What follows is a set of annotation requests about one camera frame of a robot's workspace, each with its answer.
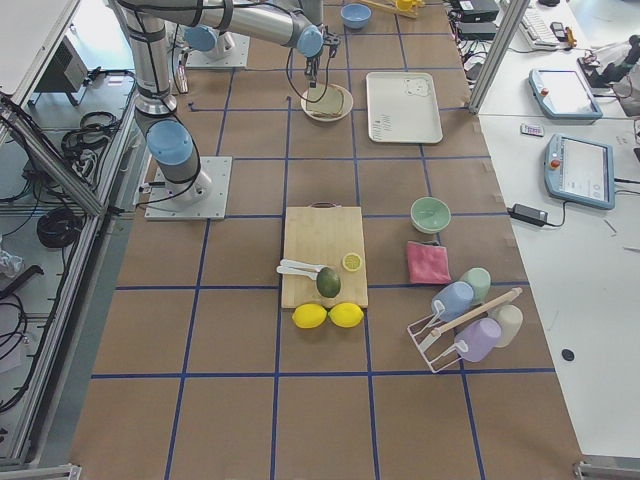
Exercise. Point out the pink cloth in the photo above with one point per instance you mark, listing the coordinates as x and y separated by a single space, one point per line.
427 264

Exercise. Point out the green cup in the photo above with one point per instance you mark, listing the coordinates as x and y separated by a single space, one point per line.
480 281

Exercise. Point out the white wire cup rack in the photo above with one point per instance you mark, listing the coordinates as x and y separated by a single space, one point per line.
434 340

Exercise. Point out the green avocado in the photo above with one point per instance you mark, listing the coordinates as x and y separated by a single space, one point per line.
328 283

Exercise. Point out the yellow cup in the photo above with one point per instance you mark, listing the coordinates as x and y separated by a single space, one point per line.
404 5

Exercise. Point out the white round plate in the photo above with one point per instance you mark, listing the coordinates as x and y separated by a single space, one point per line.
348 103

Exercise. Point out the white plastic fork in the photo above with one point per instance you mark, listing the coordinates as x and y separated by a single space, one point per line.
301 265

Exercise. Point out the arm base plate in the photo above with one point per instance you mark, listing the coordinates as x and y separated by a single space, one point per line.
237 57
205 199

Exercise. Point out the beige cup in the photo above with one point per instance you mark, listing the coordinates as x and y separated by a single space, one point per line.
510 318

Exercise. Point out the white bear tray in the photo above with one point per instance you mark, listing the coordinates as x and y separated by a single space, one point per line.
402 107

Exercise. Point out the blue cup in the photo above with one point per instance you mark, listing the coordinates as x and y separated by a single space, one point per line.
452 301

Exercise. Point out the wooden cutting board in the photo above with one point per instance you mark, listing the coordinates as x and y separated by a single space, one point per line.
324 236

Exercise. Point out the yellow lemon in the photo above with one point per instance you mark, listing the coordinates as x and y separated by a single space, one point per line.
309 316
346 315

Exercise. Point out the wooden cup rack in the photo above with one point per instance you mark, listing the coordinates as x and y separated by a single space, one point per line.
388 6

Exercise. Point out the black power adapter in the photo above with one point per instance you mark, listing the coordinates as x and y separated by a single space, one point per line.
527 214

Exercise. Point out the near teach pendant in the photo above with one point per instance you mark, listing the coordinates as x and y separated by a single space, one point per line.
580 171

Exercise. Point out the green bowl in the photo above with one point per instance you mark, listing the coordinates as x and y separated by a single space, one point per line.
429 215

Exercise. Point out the white plastic spoon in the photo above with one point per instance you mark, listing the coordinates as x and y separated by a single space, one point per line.
284 270

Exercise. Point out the blue bowl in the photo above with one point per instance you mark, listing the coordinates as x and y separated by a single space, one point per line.
355 16

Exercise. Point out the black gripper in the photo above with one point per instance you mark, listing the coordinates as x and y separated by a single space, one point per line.
312 66

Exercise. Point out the yellow lemon right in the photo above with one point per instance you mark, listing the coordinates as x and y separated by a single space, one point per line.
346 315

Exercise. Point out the purple cup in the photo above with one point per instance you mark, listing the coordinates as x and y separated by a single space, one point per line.
476 341

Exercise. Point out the lemon slice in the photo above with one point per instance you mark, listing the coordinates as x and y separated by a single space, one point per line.
352 262

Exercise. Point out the far teach pendant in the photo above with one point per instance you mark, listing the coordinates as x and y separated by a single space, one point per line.
563 95

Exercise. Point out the aluminium frame post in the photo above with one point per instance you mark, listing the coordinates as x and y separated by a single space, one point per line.
506 31

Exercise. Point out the teach pendant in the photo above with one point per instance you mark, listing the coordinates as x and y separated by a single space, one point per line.
580 171
563 95

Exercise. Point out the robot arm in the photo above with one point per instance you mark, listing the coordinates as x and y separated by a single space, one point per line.
208 41
169 37

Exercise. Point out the yellow lemon left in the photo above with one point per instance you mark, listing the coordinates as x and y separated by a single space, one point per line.
309 316

